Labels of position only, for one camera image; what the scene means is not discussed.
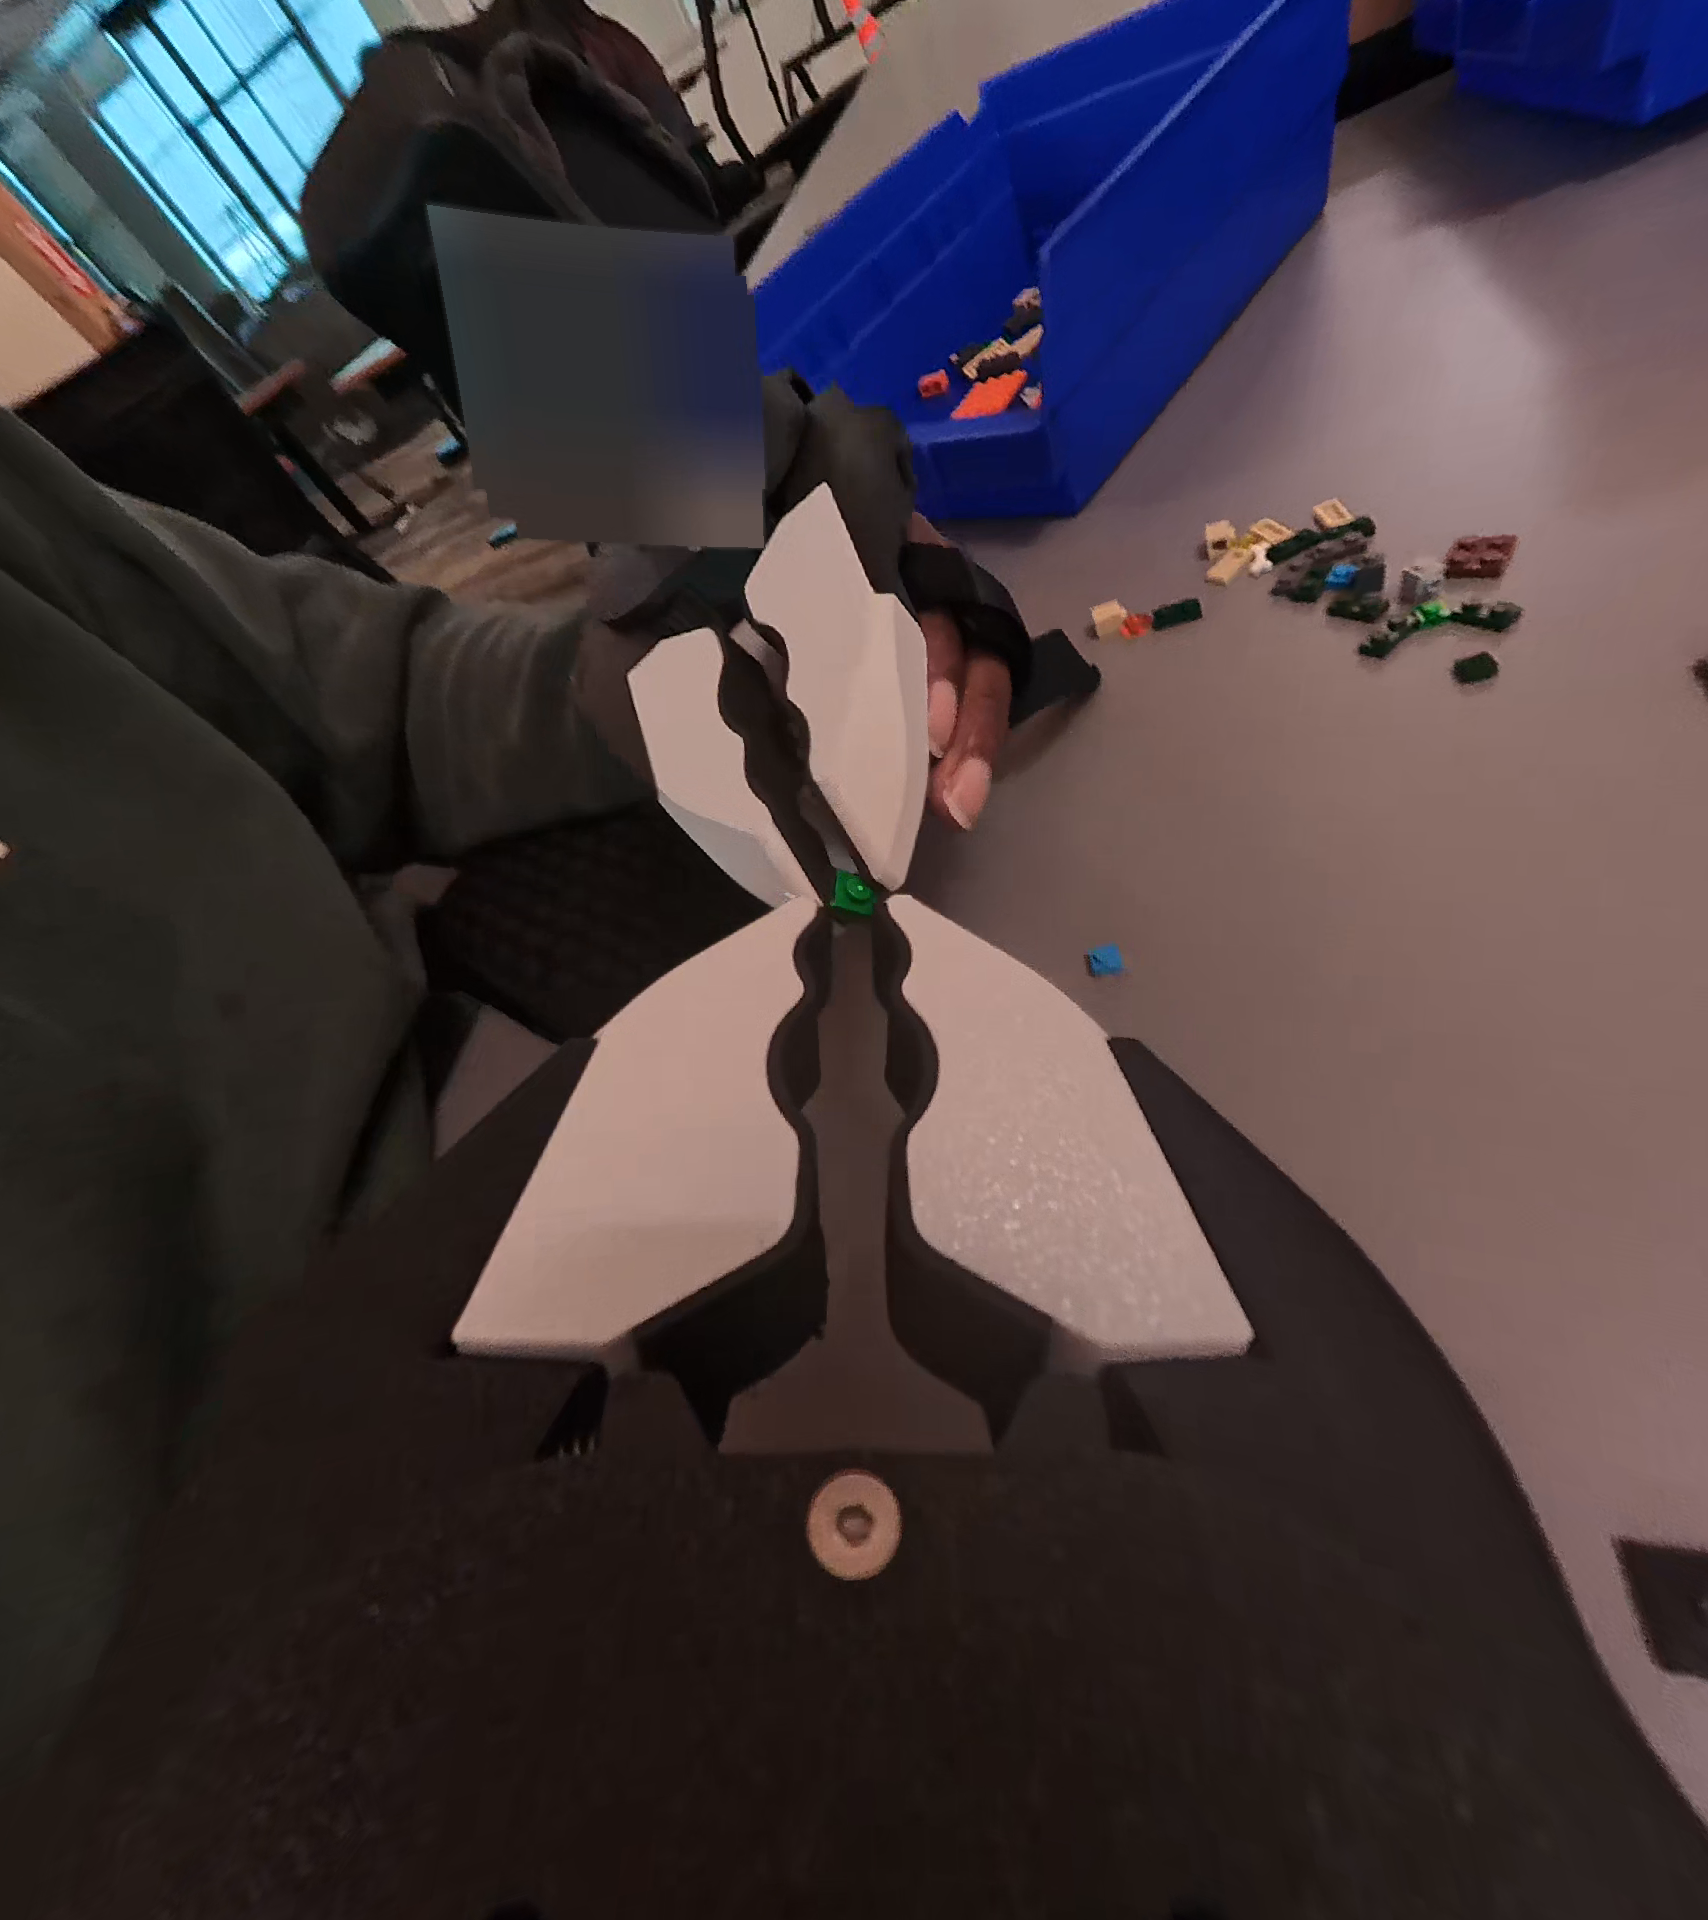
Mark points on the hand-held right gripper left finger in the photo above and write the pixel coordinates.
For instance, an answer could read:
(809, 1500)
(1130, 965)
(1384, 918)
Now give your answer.
(629, 1185)

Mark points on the black metal frame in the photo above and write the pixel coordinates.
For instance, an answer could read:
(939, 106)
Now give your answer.
(764, 74)

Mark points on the dark side table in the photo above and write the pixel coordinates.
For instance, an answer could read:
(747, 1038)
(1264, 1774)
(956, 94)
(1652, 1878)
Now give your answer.
(195, 434)

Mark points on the black textured pad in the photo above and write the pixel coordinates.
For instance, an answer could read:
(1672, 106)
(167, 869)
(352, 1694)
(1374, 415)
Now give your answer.
(569, 915)

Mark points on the person's left forearm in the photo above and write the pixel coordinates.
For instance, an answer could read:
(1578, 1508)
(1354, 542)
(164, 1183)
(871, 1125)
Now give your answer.
(464, 705)

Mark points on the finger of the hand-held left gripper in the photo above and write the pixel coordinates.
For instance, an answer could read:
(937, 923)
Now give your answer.
(704, 751)
(862, 705)

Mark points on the large window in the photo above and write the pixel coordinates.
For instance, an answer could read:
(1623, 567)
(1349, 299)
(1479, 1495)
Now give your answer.
(195, 120)

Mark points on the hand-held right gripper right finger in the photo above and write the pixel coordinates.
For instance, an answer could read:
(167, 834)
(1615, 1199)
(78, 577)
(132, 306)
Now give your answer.
(1065, 1185)

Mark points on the large blue plastic bin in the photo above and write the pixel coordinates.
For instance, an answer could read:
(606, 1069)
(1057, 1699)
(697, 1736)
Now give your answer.
(1155, 255)

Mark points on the person's left hand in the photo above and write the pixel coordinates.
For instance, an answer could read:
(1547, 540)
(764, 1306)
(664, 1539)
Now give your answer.
(963, 734)

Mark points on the person's green sweatshirt torso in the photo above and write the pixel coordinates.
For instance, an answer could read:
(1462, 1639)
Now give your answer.
(118, 1050)

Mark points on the orange and tan brick cluster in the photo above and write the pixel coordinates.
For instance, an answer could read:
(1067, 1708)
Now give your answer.
(989, 368)

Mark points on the pile of mixed toy bricks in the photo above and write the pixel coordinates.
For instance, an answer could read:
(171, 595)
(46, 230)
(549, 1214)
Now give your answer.
(1349, 579)

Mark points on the small green toy brick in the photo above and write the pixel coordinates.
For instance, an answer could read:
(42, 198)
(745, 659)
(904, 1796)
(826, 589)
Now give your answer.
(851, 895)

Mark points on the small blue toy brick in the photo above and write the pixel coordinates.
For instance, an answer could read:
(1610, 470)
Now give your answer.
(1104, 961)

